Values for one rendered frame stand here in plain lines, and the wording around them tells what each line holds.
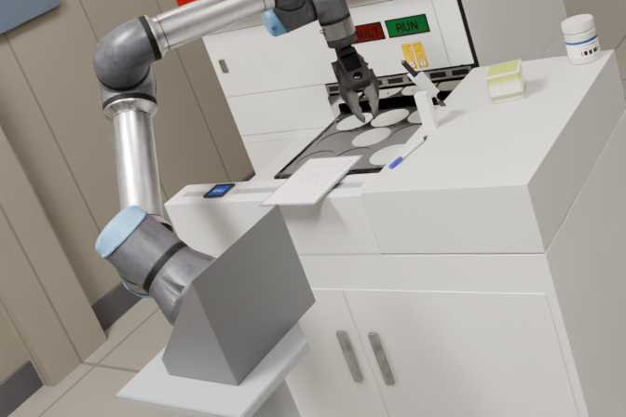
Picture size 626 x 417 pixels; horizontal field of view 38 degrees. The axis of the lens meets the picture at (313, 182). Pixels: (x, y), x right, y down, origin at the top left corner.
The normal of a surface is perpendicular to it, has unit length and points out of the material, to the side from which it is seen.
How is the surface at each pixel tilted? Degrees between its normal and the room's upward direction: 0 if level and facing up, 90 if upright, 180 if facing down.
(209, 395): 0
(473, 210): 90
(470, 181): 0
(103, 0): 90
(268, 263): 90
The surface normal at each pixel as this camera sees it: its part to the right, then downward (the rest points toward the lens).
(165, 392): -0.32, -0.87
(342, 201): -0.49, 0.49
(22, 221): 0.79, -0.02
